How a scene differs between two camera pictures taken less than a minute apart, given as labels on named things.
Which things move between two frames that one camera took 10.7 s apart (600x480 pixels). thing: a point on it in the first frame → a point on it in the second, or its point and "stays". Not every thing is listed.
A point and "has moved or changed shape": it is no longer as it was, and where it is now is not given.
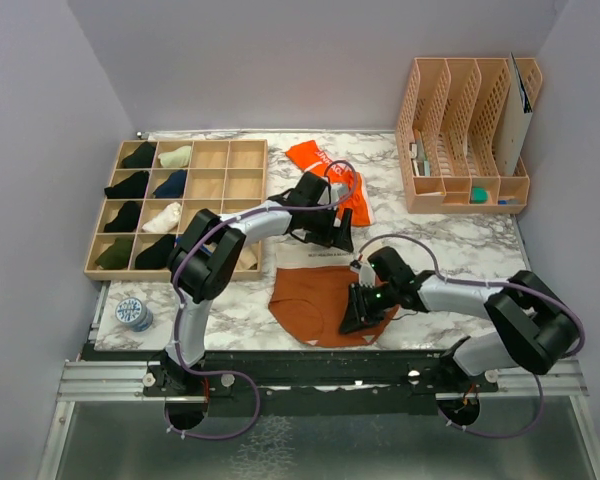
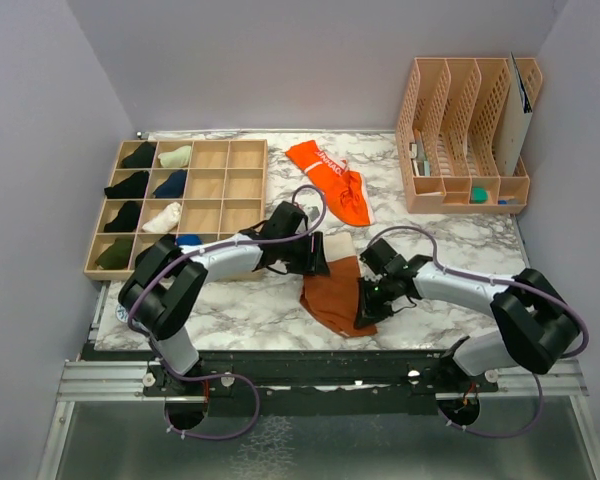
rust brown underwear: (309, 303) has moved or changed shape
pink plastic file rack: (447, 127) stays
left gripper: (342, 235) → (314, 261)
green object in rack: (479, 195) stays
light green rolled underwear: (178, 158) stays
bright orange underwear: (348, 189) stays
